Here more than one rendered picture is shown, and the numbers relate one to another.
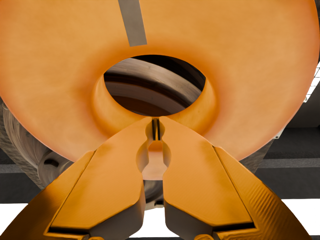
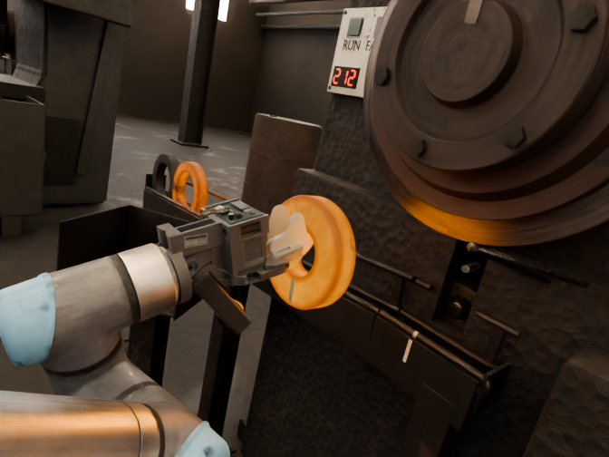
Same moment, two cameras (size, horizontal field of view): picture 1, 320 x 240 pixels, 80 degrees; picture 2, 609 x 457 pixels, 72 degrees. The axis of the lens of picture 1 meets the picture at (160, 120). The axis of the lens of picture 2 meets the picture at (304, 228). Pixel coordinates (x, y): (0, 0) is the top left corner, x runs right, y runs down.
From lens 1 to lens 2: 0.56 m
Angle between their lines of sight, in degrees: 74
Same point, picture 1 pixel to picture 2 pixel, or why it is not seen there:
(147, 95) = (408, 178)
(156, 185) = (417, 36)
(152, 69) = (404, 199)
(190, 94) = (381, 160)
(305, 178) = not seen: outside the picture
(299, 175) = not seen: outside the picture
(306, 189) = not seen: outside the picture
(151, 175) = (311, 206)
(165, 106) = (397, 159)
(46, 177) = (558, 96)
